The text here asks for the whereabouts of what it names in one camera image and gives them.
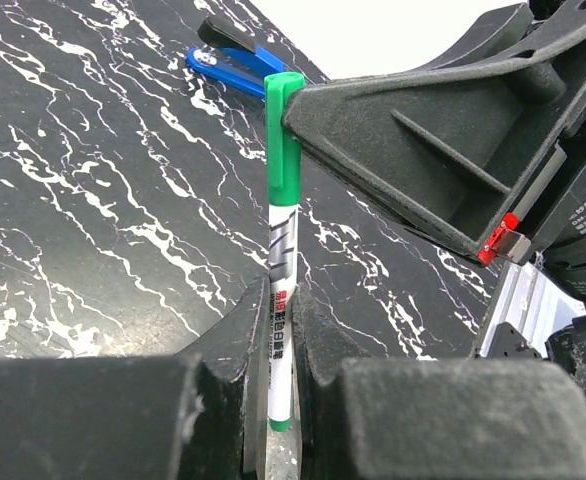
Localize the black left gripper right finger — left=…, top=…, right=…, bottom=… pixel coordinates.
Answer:
left=292, top=289, right=586, bottom=479

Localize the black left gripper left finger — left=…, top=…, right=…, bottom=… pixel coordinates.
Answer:
left=0, top=277, right=269, bottom=479

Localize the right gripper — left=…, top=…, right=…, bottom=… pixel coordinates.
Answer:
left=283, top=1, right=586, bottom=303

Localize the white pen green end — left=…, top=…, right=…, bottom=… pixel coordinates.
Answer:
left=263, top=71, right=307, bottom=433

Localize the green pen cap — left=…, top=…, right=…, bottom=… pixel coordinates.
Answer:
left=264, top=72, right=305, bottom=206

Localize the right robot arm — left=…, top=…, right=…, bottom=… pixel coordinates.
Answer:
left=283, top=1, right=586, bottom=479

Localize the blue stapler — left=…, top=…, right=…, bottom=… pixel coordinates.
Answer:
left=185, top=15, right=291, bottom=99

